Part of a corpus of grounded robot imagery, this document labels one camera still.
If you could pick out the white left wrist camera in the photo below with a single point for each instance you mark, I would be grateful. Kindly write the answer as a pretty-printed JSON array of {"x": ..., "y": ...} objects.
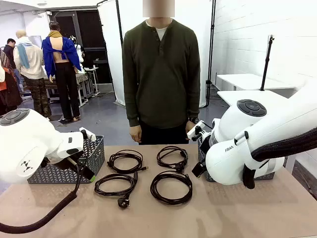
[{"x": 89, "y": 135}]

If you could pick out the person in green henley shirt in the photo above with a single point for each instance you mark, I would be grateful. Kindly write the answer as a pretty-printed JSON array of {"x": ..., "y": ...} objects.
[{"x": 161, "y": 74}]

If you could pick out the white humanoid figure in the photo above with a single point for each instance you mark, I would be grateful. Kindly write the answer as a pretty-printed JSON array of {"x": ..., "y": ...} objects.
[{"x": 78, "y": 52}]

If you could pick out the mannequin in beige hoodie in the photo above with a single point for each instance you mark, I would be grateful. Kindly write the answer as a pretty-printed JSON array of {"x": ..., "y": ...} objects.
[{"x": 31, "y": 62}]

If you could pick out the white display screen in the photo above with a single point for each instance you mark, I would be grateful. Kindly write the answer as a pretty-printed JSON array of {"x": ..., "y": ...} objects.
[{"x": 37, "y": 41}]

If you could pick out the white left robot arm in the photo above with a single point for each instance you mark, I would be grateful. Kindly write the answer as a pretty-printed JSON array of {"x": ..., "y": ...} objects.
[{"x": 24, "y": 138}]

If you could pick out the person in patterned dark clothes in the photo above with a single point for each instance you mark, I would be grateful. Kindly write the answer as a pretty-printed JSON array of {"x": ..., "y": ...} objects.
[{"x": 7, "y": 86}]

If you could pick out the black wristwatch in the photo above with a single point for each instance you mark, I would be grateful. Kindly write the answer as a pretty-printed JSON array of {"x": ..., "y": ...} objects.
[{"x": 193, "y": 120}]

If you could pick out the dark-haired background person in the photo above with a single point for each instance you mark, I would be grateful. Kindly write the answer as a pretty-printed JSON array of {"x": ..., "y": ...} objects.
[{"x": 10, "y": 52}]

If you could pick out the grey plastic lattice basket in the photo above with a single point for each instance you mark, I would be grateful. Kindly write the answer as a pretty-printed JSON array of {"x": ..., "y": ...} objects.
[
  {"x": 96, "y": 153},
  {"x": 201, "y": 156}
]

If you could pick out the black light stand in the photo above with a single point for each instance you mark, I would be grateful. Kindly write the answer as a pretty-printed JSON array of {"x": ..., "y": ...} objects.
[{"x": 211, "y": 49}]

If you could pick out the person's right forearm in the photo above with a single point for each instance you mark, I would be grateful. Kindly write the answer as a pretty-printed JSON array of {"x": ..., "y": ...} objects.
[{"x": 132, "y": 111}]

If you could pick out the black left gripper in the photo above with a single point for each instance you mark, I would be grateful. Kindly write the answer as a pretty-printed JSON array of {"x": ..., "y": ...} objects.
[{"x": 78, "y": 158}]

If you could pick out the mannequin in blue shirt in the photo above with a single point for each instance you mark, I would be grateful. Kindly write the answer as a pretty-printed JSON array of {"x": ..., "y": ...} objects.
[{"x": 59, "y": 49}]

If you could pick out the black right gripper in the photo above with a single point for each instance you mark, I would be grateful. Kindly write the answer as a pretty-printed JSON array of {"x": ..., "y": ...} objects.
[{"x": 204, "y": 145}]

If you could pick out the small white table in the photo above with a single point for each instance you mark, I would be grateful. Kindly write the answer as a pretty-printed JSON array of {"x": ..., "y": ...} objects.
[{"x": 247, "y": 80}]

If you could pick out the table with patterned cloth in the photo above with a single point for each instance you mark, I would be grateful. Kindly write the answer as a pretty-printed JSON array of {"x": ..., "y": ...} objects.
[{"x": 83, "y": 77}]

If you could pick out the person's left hand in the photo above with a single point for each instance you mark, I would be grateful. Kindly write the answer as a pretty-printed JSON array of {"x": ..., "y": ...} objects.
[{"x": 190, "y": 126}]

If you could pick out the black tripod pole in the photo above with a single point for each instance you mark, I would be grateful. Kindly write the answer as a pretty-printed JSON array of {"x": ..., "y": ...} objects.
[{"x": 267, "y": 62}]

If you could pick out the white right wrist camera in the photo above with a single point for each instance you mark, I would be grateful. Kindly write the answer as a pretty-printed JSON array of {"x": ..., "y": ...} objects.
[{"x": 195, "y": 130}]

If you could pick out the black framed glass door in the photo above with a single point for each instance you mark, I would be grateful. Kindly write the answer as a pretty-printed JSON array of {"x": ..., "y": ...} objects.
[{"x": 91, "y": 32}]

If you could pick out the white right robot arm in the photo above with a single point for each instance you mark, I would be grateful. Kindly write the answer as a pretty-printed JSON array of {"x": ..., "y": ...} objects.
[{"x": 247, "y": 124}]

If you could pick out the black backdrop boom pole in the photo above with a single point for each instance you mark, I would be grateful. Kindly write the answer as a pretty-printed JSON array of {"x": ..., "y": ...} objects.
[{"x": 120, "y": 24}]

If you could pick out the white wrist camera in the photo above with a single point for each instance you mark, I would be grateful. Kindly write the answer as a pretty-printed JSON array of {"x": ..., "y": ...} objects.
[
  {"x": 195, "y": 130},
  {"x": 89, "y": 135}
]

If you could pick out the white backdrop panel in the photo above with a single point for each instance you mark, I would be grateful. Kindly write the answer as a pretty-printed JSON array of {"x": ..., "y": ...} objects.
[{"x": 110, "y": 37}]

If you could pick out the person's left forearm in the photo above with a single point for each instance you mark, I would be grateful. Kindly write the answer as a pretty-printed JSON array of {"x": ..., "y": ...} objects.
[{"x": 193, "y": 106}]

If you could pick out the person's right hand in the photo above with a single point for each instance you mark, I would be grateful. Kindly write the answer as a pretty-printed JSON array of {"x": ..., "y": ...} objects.
[{"x": 135, "y": 134}]

